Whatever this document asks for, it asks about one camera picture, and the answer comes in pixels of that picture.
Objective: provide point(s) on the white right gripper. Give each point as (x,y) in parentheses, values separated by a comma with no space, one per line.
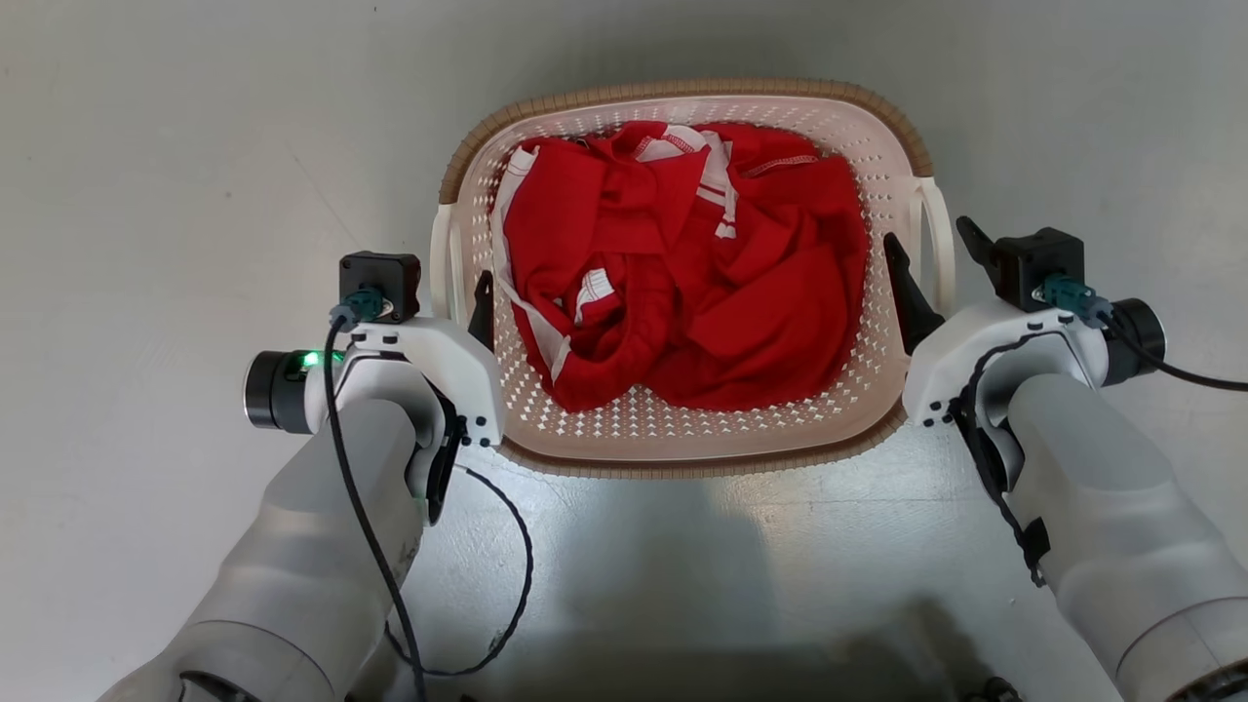
(965,341)

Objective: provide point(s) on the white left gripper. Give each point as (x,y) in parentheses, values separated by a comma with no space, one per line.
(458,366)

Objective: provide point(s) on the beige plastic laundry basket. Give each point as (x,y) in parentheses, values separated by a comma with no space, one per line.
(682,429)

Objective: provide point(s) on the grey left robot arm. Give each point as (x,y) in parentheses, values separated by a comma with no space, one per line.
(302,565)

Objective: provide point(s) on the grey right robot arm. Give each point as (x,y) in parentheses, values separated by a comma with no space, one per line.
(1121,526)

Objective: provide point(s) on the red and white garment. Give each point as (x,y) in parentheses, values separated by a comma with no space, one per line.
(780,292)

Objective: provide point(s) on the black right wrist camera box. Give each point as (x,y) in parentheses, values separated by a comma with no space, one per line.
(1035,261)

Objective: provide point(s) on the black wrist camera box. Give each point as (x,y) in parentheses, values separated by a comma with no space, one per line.
(1035,261)
(380,278)

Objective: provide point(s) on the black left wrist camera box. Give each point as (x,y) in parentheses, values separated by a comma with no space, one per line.
(380,278)

